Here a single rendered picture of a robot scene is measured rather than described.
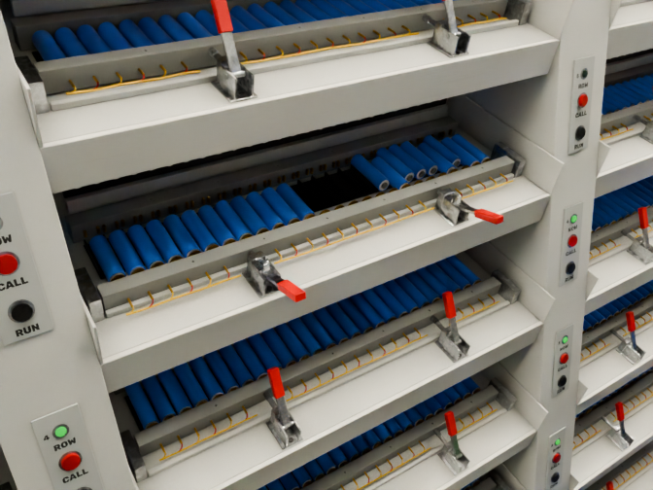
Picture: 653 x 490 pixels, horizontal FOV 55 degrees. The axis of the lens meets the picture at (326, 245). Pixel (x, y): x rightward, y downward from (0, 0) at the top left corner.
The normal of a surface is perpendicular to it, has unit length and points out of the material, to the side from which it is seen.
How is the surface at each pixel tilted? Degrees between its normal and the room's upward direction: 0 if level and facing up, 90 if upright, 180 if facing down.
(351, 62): 21
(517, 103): 90
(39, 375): 90
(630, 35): 111
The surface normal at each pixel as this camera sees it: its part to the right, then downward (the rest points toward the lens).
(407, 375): 0.11, -0.75
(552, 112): -0.84, 0.29
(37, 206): 0.54, 0.29
